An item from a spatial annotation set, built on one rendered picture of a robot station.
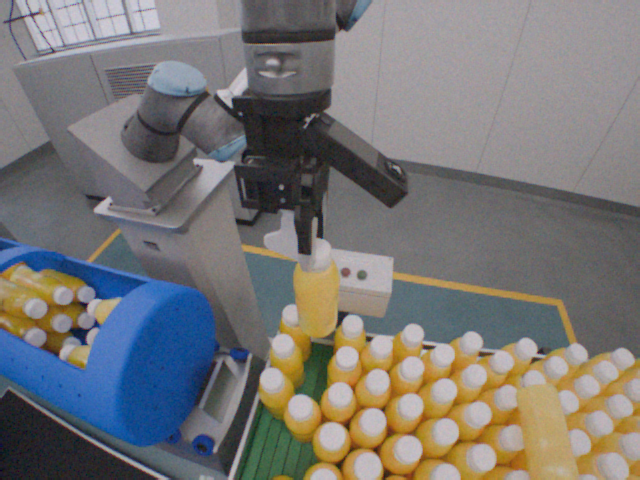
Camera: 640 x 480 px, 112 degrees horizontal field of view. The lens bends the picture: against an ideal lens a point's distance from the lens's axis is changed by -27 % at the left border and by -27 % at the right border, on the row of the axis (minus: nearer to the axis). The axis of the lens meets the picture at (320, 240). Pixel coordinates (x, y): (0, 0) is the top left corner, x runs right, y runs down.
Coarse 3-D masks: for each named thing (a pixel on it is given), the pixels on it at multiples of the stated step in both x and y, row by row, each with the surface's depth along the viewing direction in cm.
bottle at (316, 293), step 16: (304, 272) 37; (320, 272) 37; (336, 272) 39; (304, 288) 38; (320, 288) 38; (336, 288) 39; (304, 304) 40; (320, 304) 40; (336, 304) 43; (304, 320) 44; (320, 320) 43; (336, 320) 47; (320, 336) 46
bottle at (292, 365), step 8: (296, 344) 54; (272, 352) 52; (296, 352) 52; (272, 360) 52; (280, 360) 51; (288, 360) 51; (296, 360) 52; (280, 368) 52; (288, 368) 52; (296, 368) 53; (288, 376) 54; (296, 376) 56; (304, 376) 61; (296, 384) 59
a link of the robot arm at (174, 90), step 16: (160, 64) 51; (176, 64) 54; (160, 80) 50; (176, 80) 52; (192, 80) 55; (144, 96) 54; (160, 96) 52; (176, 96) 53; (192, 96) 55; (208, 96) 58; (144, 112) 56; (160, 112) 55; (176, 112) 55; (192, 112) 56; (160, 128) 59; (176, 128) 58
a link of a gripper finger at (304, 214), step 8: (304, 192) 27; (312, 192) 27; (304, 200) 26; (296, 208) 27; (304, 208) 27; (312, 208) 28; (296, 216) 27; (304, 216) 27; (312, 216) 29; (296, 224) 28; (304, 224) 27; (296, 232) 28; (304, 232) 28; (304, 240) 29; (304, 248) 31
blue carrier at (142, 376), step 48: (0, 240) 62; (96, 288) 63; (144, 288) 43; (192, 288) 49; (0, 336) 36; (96, 336) 35; (144, 336) 36; (192, 336) 50; (48, 384) 34; (96, 384) 32; (144, 384) 37; (192, 384) 51; (144, 432) 37
